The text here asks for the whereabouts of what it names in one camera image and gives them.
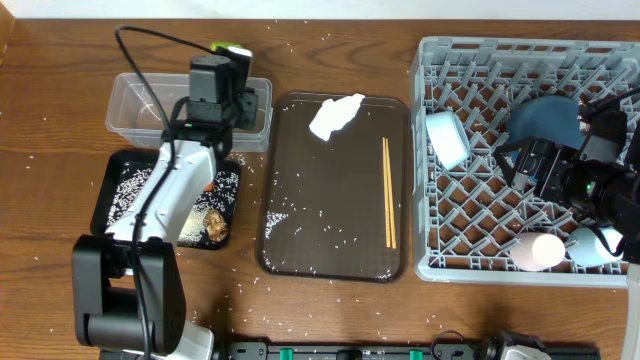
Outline large dark blue bowl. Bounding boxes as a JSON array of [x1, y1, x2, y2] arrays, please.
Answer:
[[506, 95, 585, 149]]

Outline white tissue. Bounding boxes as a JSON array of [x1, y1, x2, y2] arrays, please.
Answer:
[[309, 93, 365, 142]]

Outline pink plastic cup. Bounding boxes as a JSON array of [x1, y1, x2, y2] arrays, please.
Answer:
[[509, 233, 565, 272]]

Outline light blue rice bowl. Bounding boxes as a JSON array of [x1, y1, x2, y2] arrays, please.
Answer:
[[425, 111, 470, 170]]

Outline small light blue cup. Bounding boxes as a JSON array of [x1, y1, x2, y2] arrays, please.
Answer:
[[567, 227, 622, 267]]

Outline brown food scrap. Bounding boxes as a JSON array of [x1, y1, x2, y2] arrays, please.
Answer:
[[203, 209, 229, 242]]

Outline wooden chopstick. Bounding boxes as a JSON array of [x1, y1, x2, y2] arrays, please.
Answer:
[[385, 137, 397, 249], [382, 137, 391, 248]]

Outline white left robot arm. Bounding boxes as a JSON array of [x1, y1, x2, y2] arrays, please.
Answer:
[[72, 45, 258, 359]]

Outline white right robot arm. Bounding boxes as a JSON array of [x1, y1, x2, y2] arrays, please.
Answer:
[[493, 88, 639, 359]]

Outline grey dishwasher rack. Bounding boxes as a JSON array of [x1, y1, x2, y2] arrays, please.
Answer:
[[409, 37, 639, 288]]

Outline clear plastic bin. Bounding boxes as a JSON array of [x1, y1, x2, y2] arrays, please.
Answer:
[[105, 73, 273, 152]]

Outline dark brown serving tray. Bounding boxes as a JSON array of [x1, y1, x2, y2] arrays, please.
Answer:
[[256, 92, 412, 283]]

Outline black rectangular tray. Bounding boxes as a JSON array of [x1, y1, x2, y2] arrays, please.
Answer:
[[90, 149, 225, 236]]

